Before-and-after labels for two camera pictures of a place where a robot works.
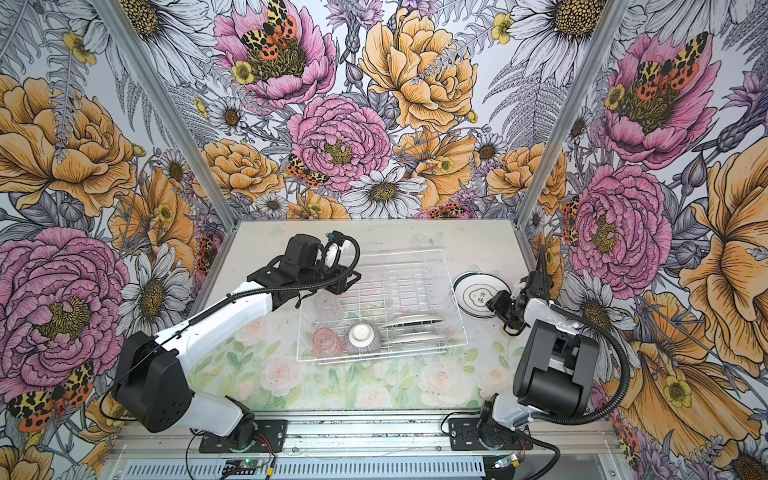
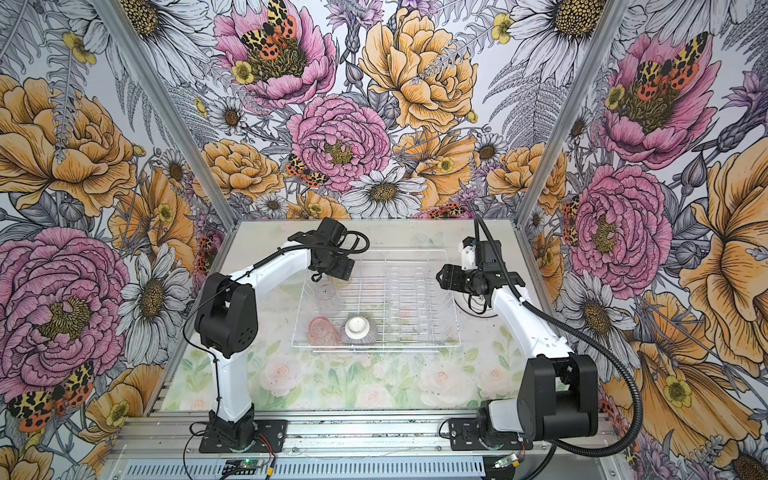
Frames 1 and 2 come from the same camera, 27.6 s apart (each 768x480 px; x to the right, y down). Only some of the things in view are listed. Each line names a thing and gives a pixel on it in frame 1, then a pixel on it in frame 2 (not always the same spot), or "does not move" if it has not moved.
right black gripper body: [505, 309] to [462, 281]
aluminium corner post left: [167, 111] does not move
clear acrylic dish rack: [404, 304] does not move
